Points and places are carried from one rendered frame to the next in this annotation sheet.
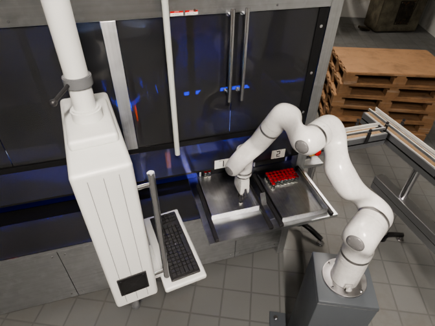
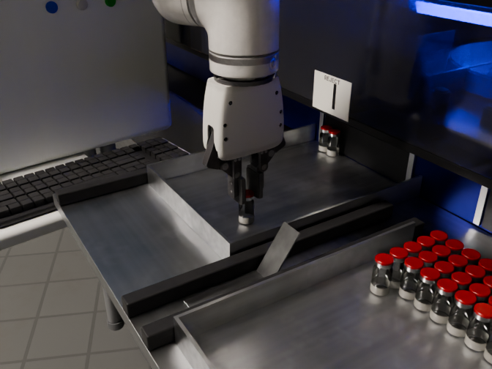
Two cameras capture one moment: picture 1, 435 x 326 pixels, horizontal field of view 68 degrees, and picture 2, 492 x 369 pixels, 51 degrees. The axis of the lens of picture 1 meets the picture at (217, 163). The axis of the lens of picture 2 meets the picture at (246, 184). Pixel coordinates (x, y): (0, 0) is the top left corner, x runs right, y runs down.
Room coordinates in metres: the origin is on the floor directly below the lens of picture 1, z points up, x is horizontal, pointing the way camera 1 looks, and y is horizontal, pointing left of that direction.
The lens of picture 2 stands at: (1.04, -0.73, 1.27)
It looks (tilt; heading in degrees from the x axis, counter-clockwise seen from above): 28 degrees down; 75
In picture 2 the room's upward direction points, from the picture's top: straight up
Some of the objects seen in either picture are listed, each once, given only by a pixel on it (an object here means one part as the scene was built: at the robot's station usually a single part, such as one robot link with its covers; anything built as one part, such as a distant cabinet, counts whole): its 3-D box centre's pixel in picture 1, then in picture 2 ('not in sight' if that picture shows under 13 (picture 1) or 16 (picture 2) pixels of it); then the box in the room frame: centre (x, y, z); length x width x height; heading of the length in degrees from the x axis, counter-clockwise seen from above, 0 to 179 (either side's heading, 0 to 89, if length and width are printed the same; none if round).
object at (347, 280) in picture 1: (349, 266); not in sight; (0.78, -0.57, 0.95); 0.19 x 0.19 x 0.18
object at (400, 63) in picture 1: (375, 94); not in sight; (3.45, -1.85, 0.41); 1.16 x 0.80 x 0.83; 85
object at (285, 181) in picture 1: (283, 181); (452, 307); (1.36, -0.38, 0.90); 0.18 x 0.02 x 0.05; 106
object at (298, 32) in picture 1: (274, 75); not in sight; (1.46, -0.27, 1.50); 0.43 x 0.01 x 0.59; 107
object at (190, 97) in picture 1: (181, 85); not in sight; (1.32, 0.17, 1.50); 0.47 x 0.01 x 0.59; 107
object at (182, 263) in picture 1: (173, 242); (91, 174); (0.99, 0.22, 0.82); 0.40 x 0.14 x 0.02; 24
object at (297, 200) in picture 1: (290, 193); (391, 345); (1.27, -0.41, 0.90); 0.34 x 0.26 x 0.04; 16
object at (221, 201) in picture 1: (226, 190); (281, 180); (1.28, -0.05, 0.90); 0.34 x 0.26 x 0.04; 17
